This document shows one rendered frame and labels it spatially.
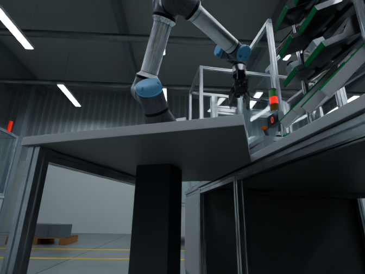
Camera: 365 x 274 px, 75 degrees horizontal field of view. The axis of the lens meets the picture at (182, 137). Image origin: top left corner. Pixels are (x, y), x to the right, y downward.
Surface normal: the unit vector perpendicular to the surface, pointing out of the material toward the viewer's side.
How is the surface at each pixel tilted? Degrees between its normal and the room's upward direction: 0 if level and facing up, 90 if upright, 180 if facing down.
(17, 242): 90
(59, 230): 90
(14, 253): 90
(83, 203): 90
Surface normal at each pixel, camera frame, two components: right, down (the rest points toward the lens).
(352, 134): -0.99, -0.07
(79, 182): 0.04, -0.32
